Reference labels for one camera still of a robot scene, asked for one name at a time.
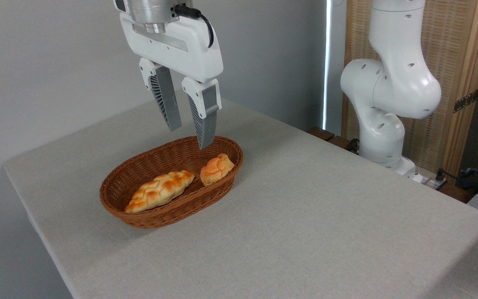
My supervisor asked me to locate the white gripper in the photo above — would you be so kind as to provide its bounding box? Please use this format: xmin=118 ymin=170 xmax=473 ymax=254
xmin=119 ymin=12 xmax=224 ymax=150

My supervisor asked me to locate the small orange bread roll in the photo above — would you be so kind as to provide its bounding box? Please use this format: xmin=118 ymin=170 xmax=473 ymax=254
xmin=200 ymin=153 xmax=235 ymax=186

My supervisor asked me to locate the long braided bread loaf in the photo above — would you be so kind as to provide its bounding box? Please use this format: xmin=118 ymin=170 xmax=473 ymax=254
xmin=124 ymin=170 xmax=195 ymax=214

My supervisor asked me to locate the brown oval wicker basket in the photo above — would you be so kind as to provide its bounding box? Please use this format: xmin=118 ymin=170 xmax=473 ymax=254
xmin=100 ymin=135 xmax=244 ymax=229

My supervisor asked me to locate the dark brown wooden block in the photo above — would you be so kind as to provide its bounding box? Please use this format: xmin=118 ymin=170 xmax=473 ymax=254
xmin=307 ymin=127 xmax=335 ymax=142
xmin=327 ymin=135 xmax=354 ymax=152

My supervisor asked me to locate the light grey tablecloth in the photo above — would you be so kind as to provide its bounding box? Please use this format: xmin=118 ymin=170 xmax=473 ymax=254
xmin=2 ymin=89 xmax=478 ymax=299

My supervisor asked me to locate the white power connector box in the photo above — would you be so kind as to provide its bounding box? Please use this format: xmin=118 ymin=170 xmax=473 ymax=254
xmin=413 ymin=172 xmax=448 ymax=190

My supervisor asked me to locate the dark metal screen hinge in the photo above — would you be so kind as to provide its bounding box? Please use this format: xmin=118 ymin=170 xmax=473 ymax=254
xmin=454 ymin=89 xmax=478 ymax=113

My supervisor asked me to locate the dark brown wooden ledge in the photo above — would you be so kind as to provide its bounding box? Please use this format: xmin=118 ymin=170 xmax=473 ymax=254
xmin=436 ymin=183 xmax=477 ymax=204

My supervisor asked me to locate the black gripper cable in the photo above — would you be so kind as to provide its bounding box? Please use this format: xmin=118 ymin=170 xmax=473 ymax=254
xmin=174 ymin=4 xmax=215 ymax=49

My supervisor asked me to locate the black cable by robot base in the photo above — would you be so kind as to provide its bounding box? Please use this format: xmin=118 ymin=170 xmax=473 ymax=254
xmin=435 ymin=168 xmax=478 ymax=192

